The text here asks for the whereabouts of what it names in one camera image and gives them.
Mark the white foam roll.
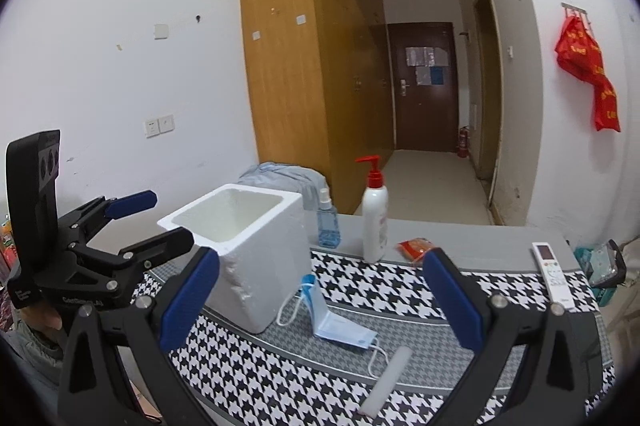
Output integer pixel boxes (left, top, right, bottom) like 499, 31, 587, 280
358, 346, 412, 418

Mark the blue surgical face mask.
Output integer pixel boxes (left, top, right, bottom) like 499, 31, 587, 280
276, 273, 390, 378

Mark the left hand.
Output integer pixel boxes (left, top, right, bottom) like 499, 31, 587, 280
15, 302, 67, 365

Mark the red snack packet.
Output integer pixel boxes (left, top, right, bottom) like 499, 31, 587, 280
395, 238, 437, 265

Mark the houndstooth table mat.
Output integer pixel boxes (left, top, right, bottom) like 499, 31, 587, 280
127, 247, 618, 426

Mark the white styrofoam box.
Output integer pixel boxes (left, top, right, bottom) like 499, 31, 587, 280
157, 183, 311, 334

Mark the white remote control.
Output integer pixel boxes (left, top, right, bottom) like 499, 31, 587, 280
532, 242, 575, 310

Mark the white red pump bottle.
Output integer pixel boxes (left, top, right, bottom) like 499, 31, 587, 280
356, 155, 388, 264

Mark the light blue cloth cover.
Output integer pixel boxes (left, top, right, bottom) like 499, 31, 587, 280
236, 162, 329, 211

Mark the blue spray bottle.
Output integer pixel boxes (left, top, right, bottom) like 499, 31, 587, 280
317, 188, 341, 249

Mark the clear pouch with black trim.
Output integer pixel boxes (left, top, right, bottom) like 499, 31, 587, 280
574, 240, 627, 307

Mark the red fire extinguisher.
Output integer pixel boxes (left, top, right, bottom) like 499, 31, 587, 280
457, 126, 470, 159

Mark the wooden wardrobe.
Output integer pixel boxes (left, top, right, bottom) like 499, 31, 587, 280
241, 0, 394, 214

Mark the dark brown door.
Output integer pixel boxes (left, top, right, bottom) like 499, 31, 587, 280
387, 22, 459, 152

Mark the white wall socket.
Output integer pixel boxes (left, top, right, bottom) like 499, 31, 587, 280
143, 114, 175, 138

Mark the white wall switch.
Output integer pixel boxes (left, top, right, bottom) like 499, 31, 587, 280
154, 23, 169, 40

